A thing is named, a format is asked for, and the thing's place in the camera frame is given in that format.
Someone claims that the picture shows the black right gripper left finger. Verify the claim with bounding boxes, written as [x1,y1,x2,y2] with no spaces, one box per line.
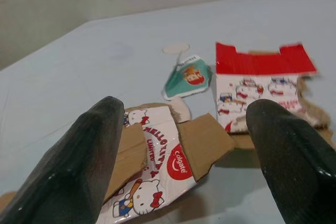
[0,96,125,224]

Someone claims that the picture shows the torn Hello Kitty Colgate cardboard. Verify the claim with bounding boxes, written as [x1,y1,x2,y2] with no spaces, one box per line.
[0,96,235,224]

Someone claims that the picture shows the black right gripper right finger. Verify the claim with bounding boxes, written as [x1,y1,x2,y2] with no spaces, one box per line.
[245,99,336,224]

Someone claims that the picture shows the white round paper sticker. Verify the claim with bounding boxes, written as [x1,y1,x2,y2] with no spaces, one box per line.
[162,42,191,54]

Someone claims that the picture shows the teal snack wrapper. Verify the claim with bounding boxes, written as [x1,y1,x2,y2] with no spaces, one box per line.
[160,55,214,101]

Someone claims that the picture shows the red-topped torn Hello Kitty cardboard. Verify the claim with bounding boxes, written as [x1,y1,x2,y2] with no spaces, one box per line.
[214,41,336,152]

